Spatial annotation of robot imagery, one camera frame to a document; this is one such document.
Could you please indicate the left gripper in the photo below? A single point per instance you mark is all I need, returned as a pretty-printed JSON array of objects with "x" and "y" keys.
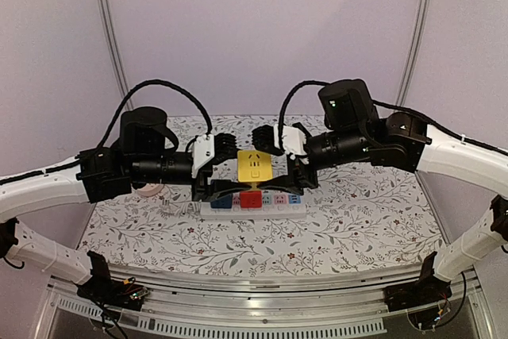
[{"x": 201, "y": 188}]

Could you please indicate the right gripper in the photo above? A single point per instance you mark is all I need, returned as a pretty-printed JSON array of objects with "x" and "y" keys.
[{"x": 306, "y": 176}]

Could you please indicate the blue cube socket adapter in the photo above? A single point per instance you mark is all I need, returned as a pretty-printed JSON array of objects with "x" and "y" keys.
[{"x": 224, "y": 203}]

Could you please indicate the white multicolour power strip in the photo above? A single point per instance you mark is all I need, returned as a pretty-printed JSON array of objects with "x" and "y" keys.
[{"x": 276, "y": 205}]

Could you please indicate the red cube socket adapter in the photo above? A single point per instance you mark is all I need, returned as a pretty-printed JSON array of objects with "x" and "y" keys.
[{"x": 251, "y": 200}]

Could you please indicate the yellow cube socket adapter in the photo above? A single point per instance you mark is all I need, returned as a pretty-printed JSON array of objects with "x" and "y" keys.
[{"x": 253, "y": 166}]

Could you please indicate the pink round power socket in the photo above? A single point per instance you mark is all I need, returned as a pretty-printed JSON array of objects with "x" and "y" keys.
[{"x": 150, "y": 190}]

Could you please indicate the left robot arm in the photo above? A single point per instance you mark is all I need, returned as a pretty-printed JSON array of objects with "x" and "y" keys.
[{"x": 145, "y": 153}]

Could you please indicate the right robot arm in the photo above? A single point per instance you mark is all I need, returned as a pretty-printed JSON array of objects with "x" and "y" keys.
[{"x": 406, "y": 140}]

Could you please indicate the floral table mat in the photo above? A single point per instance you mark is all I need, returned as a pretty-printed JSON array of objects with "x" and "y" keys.
[{"x": 360, "y": 218}]

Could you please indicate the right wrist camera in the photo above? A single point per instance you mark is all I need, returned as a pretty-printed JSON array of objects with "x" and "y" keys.
[{"x": 293, "y": 143}]

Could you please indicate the left aluminium frame post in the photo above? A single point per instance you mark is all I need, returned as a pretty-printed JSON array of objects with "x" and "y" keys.
[{"x": 112, "y": 46}]

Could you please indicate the aluminium frame post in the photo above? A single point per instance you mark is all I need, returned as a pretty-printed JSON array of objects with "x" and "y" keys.
[
  {"x": 413, "y": 51},
  {"x": 112, "y": 46}
]

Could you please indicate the right aluminium frame post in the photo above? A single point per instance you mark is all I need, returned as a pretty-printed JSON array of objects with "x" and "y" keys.
[{"x": 413, "y": 51}]

